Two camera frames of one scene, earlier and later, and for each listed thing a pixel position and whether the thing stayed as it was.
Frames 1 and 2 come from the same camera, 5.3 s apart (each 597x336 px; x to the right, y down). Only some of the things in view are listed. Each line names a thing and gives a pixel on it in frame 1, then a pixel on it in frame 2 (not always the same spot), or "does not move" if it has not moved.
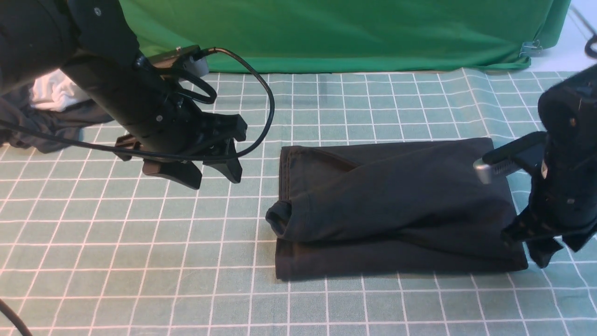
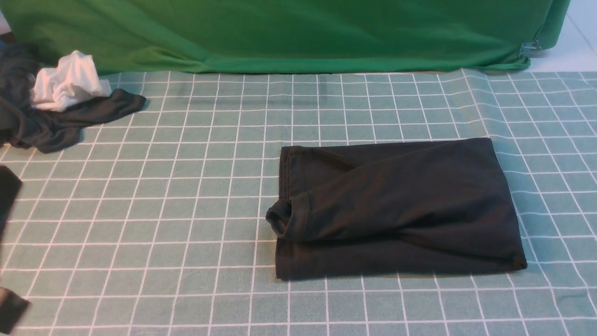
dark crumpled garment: (17, 106) does not move
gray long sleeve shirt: (390, 208) does not move
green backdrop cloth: (329, 36) does not move
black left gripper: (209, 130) -> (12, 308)
